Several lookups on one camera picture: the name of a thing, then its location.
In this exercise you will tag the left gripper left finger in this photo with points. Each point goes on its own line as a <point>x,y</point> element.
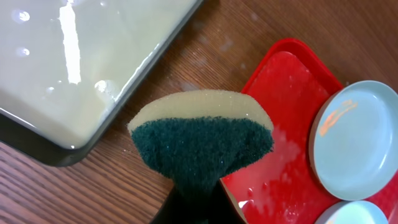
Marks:
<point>172,211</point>

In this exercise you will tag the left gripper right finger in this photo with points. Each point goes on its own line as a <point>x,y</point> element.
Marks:
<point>222,210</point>

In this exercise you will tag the green and yellow sponge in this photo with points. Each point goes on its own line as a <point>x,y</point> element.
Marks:
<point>197,137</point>

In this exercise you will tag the light blue plate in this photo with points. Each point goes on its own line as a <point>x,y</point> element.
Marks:
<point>354,212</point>
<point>353,140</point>

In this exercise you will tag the light blue plate top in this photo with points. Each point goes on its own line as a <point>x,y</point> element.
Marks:
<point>353,140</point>

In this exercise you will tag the red plastic serving tray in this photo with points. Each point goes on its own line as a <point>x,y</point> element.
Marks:
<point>292,84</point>

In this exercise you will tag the black tray with soapy water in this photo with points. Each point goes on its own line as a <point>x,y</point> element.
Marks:
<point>68,66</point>

